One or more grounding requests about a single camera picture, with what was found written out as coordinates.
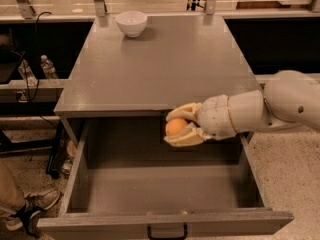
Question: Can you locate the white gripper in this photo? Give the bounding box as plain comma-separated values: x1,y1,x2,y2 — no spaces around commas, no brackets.
164,95,237,147

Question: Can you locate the orange fruit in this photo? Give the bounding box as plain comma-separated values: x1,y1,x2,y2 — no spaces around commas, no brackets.
165,118,188,136

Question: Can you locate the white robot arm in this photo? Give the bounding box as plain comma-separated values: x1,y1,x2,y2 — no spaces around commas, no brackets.
164,70,320,147

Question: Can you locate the grey cabinet counter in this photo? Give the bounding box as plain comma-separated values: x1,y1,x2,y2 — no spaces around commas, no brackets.
55,14,260,142

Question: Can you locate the grey open top drawer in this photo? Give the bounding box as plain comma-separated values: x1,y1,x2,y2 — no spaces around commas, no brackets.
38,117,293,240

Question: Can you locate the white ceramic bowl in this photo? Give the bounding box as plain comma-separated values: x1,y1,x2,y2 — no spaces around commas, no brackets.
115,11,148,37

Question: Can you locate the clear plastic water bottle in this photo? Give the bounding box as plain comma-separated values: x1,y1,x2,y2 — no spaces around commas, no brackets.
40,55,58,80

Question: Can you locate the grey sneaker shoe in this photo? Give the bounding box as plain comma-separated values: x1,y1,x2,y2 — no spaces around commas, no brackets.
2,188,61,231

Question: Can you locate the tan trouser leg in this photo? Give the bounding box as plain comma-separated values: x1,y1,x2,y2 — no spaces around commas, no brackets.
0,161,26,211

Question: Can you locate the black drawer handle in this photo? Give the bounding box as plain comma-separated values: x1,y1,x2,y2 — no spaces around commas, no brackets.
147,224,188,240

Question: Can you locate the black cable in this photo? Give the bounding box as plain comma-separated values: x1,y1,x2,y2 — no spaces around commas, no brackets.
9,11,58,128

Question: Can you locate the metal rail post left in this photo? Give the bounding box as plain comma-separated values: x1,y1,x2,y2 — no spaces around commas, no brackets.
16,0,36,19

